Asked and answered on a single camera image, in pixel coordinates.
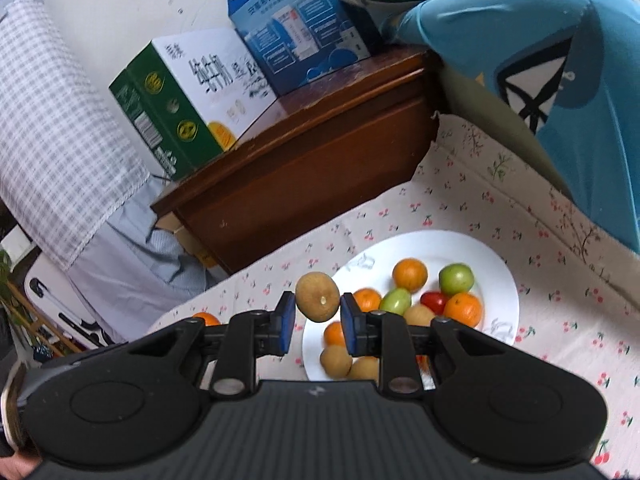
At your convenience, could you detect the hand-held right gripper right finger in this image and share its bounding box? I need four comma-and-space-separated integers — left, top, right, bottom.
341, 294, 506, 395

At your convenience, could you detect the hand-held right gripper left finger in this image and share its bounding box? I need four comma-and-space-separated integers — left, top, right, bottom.
130, 291, 296, 396

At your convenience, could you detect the brown longan with stem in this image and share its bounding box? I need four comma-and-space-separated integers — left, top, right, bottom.
347, 356, 381, 382

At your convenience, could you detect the red cherry tomato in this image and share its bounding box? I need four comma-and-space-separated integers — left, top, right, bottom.
420, 291, 449, 316

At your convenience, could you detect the large green tomato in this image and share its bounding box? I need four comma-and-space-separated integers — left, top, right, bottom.
439, 262, 475, 296

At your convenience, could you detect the white plate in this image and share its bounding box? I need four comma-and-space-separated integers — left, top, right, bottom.
301, 230, 520, 383

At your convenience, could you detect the person's left hand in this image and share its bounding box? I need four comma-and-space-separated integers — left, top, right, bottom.
0, 447, 41, 480

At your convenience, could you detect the wooden rack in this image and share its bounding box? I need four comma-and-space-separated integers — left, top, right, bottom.
0, 280, 83, 361

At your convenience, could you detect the white folded plastic table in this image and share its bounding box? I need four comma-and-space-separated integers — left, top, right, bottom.
25, 255, 126, 348

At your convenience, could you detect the blue striped cloth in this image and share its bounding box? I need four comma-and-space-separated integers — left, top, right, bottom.
67, 175, 231, 346

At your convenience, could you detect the cardboard box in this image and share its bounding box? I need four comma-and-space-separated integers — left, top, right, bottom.
155, 212, 221, 268

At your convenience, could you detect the dark wooden cabinet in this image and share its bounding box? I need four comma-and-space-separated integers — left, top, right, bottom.
150, 45, 446, 276

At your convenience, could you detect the cherry print cloth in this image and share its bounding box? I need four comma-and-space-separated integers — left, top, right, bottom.
147, 180, 640, 480

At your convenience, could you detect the grey checked cloth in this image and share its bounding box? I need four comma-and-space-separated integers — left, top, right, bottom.
0, 0, 151, 271

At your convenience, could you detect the floral print beige cloth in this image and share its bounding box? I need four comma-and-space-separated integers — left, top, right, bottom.
432, 112, 640, 301

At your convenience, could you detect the green and white carton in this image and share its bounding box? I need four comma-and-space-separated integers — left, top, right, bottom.
109, 27, 278, 183

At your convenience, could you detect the olive green cushion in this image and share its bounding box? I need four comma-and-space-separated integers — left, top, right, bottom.
440, 60, 576, 201

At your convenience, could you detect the blue carton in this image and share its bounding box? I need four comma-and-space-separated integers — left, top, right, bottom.
225, 0, 383, 98

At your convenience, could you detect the blue blanket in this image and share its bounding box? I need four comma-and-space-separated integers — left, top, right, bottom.
382, 0, 640, 253

